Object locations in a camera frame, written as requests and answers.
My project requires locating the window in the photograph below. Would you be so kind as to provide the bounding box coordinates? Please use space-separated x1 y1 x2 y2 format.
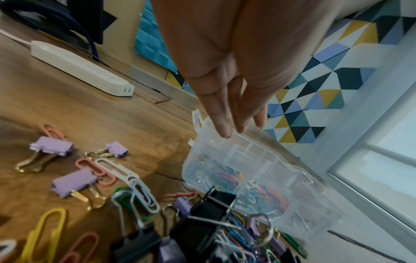
328 82 416 232

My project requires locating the white power strip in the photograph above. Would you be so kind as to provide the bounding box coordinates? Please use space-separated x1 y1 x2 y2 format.
30 40 136 97

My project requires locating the blue wall panel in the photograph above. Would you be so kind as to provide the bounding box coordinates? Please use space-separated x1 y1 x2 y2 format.
134 0 179 74

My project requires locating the wooden table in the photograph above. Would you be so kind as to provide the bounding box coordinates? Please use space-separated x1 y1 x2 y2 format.
0 15 416 263

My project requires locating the pile of colourful paper clips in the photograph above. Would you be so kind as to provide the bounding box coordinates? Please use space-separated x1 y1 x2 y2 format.
0 124 308 263

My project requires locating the black monitor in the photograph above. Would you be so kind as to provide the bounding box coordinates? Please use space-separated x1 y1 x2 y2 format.
66 0 118 45

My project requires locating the black monitor stand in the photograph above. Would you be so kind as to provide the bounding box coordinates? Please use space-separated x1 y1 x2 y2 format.
0 0 91 49

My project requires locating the dark blue cable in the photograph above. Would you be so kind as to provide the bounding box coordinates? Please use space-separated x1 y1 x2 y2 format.
42 10 102 61

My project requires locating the group of binder clips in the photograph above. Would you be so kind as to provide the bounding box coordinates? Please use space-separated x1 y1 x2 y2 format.
14 136 293 263

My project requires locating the clear plastic box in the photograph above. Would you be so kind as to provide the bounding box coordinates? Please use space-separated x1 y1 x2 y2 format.
181 109 344 242

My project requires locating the white power cable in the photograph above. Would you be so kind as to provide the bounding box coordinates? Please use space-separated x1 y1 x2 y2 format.
0 28 33 48

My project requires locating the person's left hand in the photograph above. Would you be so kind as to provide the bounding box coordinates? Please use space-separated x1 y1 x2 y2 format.
149 0 342 140

